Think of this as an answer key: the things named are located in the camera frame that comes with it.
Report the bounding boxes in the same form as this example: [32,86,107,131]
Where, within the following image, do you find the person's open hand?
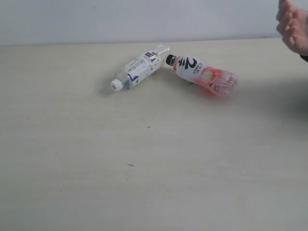
[276,0,308,56]

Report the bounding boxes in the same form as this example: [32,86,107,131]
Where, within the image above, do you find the pink peach drink bottle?
[166,54,238,96]

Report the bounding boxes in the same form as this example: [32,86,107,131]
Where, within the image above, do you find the white blue label bottle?
[111,44,170,91]

